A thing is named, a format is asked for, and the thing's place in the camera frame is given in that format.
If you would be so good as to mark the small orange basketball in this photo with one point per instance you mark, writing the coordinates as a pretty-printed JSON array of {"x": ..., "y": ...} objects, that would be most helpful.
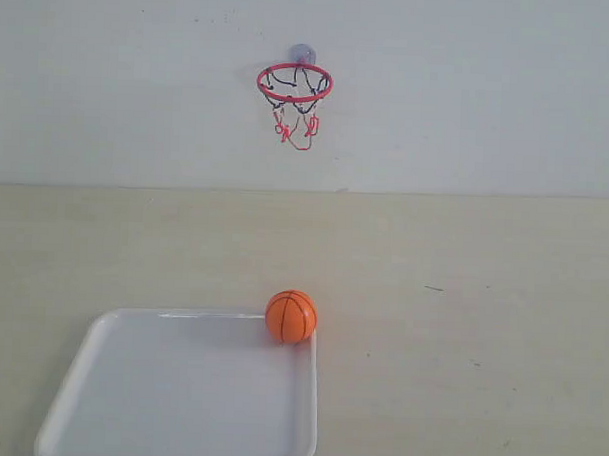
[{"x": 291, "y": 316}]

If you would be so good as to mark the red mini basketball hoop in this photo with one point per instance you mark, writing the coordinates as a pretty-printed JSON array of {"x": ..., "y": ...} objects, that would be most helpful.
[{"x": 294, "y": 92}]

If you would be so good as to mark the clear suction cup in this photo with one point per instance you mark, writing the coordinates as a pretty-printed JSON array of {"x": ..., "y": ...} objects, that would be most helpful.
[{"x": 302, "y": 54}]

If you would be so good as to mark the white plastic tray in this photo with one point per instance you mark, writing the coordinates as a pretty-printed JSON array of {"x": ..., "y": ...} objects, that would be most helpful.
[{"x": 166, "y": 382}]

